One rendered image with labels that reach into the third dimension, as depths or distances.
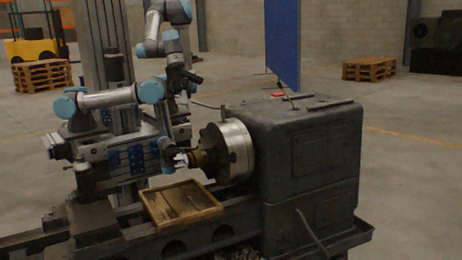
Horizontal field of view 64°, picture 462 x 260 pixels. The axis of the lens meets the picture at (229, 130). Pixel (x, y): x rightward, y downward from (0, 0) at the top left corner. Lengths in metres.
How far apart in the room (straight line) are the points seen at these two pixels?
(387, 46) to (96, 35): 10.70
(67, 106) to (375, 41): 11.18
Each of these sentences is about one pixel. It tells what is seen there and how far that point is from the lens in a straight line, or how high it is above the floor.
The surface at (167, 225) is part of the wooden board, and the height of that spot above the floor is 0.89.
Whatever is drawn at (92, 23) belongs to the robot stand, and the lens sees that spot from 2.27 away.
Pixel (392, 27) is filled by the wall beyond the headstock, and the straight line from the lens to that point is 12.21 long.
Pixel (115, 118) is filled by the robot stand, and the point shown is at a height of 1.17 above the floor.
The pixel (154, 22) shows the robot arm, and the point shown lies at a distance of 2.02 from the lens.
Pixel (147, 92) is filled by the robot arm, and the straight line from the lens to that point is 1.84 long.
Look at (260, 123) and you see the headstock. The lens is 1.70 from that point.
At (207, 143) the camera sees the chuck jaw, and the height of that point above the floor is 1.14.
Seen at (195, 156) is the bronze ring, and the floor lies 1.11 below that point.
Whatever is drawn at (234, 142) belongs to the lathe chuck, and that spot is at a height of 1.17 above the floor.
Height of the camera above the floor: 1.72
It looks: 18 degrees down
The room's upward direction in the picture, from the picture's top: 3 degrees counter-clockwise
